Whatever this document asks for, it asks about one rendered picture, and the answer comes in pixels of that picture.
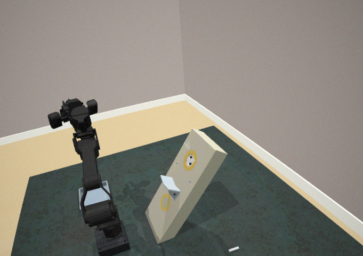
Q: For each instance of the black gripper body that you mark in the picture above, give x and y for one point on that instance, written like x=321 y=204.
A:
x=55 y=119

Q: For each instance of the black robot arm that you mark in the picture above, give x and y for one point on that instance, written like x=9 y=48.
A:
x=103 y=214

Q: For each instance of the cream rectangular panel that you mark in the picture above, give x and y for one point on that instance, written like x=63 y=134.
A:
x=165 y=215

